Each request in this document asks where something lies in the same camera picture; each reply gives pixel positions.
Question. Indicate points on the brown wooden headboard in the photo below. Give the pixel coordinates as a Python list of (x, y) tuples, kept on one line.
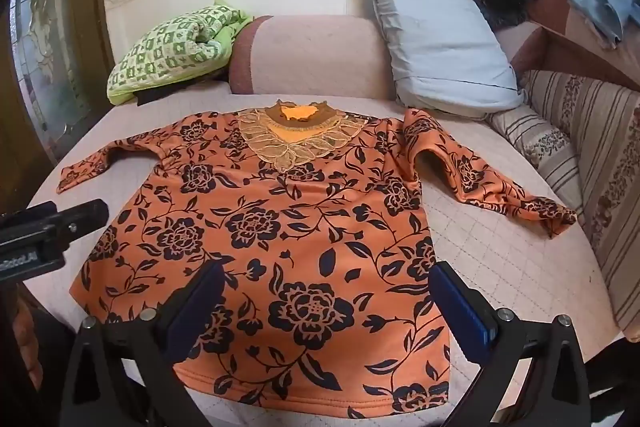
[(570, 42)]

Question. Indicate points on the blue cloth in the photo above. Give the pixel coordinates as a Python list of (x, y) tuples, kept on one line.
[(595, 4)]

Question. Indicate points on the green patterned folded blanket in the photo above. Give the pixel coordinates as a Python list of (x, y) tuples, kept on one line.
[(170, 52)]

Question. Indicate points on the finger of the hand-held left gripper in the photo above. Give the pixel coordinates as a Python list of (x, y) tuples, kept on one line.
[(85, 213)]

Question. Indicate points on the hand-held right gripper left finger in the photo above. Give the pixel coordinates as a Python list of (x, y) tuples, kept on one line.
[(197, 307)]

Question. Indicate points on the grey cloth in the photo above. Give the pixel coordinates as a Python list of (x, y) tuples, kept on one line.
[(440, 42)]

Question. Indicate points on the orange floral long-sleeve shirt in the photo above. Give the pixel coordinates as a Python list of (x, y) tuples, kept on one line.
[(300, 227)]

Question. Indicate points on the striped floral beige cushion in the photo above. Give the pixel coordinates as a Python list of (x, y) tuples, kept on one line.
[(585, 157)]

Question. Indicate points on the pink rolled blanket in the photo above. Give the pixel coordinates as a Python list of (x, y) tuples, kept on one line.
[(310, 57)]

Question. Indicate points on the wooden door with glass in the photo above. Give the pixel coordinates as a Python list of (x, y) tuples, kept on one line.
[(50, 52)]

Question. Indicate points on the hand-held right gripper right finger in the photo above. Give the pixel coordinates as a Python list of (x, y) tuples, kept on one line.
[(462, 307)]

